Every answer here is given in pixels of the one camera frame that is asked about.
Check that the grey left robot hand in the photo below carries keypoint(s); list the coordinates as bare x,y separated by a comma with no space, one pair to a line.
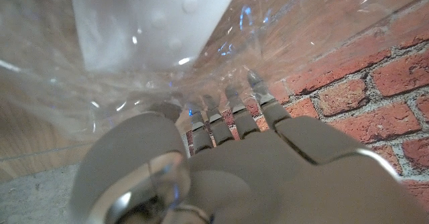
268,177

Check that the clear cellophane sheet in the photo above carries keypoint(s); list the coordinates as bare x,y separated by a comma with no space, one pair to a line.
167,66

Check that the red brick print backdrop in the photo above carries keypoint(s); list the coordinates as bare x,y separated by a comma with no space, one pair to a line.
368,93

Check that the small white block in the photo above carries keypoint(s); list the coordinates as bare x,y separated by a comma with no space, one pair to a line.
147,23

